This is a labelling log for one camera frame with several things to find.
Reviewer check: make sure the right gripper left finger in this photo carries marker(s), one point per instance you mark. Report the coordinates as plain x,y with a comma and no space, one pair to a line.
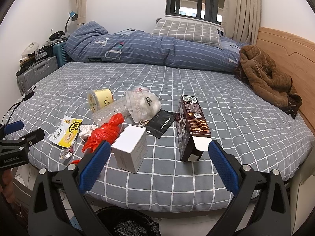
47,214

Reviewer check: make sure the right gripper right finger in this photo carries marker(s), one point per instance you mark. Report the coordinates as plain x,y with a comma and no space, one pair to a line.
271,215

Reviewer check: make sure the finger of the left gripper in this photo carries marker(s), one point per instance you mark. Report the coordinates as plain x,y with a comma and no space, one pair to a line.
10,128
31,138

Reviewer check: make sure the yellow white snack wrapper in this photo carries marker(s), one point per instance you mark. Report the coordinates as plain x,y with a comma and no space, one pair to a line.
66,133

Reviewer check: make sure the small torn wrapper piece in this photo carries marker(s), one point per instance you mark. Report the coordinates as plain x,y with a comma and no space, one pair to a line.
67,153

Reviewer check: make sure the white tissue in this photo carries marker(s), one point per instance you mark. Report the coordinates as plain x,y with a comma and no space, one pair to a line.
85,131

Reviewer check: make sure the red plastic bag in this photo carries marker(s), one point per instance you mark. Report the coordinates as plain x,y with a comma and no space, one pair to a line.
108,132

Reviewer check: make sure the white cardboard box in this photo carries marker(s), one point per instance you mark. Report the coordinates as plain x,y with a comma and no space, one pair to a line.
130,148

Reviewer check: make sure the dark brown carton box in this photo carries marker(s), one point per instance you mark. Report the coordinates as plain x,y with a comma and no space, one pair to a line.
192,129

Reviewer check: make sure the black lined trash bin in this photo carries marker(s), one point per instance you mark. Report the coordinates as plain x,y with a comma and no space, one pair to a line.
120,221

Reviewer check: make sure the person's left hand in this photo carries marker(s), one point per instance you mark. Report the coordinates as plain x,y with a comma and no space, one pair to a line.
7,187

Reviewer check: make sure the black power adapter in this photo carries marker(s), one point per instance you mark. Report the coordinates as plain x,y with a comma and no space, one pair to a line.
29,93

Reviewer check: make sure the grey hard suitcase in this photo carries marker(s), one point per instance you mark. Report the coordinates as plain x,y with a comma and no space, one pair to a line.
26,78

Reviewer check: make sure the yellow round food tub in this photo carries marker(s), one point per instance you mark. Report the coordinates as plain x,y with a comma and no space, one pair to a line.
99,99

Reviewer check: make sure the grey checked bed sheet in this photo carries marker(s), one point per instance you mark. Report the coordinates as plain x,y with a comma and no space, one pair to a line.
254,131

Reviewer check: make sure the dark clutter pile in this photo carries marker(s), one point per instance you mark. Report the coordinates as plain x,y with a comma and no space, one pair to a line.
45,50

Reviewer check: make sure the white cap on clutter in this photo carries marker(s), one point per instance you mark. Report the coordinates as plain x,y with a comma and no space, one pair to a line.
30,49

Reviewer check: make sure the teal hard suitcase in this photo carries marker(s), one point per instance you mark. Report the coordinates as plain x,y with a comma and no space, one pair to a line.
60,53

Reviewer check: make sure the blue striped duvet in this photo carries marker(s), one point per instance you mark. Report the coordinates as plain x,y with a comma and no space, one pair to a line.
92,43

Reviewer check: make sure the clear plastic bag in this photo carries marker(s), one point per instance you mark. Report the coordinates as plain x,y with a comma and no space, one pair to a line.
142,104

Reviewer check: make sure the black foil pouch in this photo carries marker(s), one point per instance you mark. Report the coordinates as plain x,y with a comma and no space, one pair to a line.
159,124

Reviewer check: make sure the blue desk lamp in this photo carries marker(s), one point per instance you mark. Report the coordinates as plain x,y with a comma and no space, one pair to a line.
72,17

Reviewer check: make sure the brown fleece garment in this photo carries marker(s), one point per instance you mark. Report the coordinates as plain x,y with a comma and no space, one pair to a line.
258,70

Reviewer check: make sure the wooden headboard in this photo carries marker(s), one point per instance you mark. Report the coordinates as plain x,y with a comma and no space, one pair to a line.
293,55

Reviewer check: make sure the grey checked pillow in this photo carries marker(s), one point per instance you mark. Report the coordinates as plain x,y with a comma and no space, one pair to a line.
196,32

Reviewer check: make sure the beige curtain right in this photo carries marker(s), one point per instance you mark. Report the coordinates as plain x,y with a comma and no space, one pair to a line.
241,20

